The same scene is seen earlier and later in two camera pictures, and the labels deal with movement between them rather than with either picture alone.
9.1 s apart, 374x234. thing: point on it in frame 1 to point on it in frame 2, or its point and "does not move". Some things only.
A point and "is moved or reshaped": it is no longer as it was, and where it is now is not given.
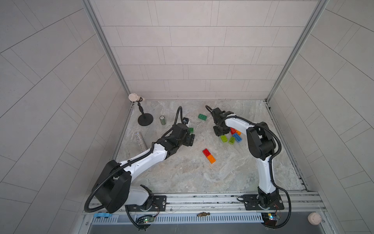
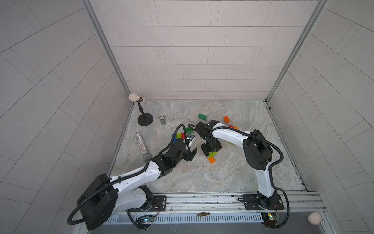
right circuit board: [270, 219] does not move
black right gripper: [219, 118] to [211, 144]
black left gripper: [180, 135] to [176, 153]
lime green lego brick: [223, 138] is moved or reshaped
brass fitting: [203, 214] does not move
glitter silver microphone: [140, 141] does not move
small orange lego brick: [211, 159] does not move
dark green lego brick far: [202, 116] does not move
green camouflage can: [162, 120] does not move
